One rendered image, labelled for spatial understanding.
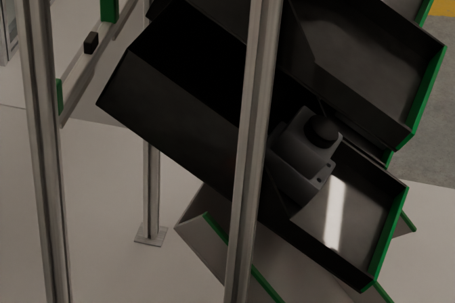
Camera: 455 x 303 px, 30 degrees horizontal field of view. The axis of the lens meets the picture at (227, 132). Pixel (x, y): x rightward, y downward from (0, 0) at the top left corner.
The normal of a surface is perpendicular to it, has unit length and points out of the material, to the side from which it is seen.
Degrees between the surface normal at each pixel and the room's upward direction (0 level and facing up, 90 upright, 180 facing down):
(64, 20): 0
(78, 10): 0
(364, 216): 25
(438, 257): 0
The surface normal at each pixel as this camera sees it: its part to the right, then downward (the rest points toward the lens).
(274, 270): 0.70, -0.35
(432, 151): 0.06, -0.77
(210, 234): -0.37, 0.56
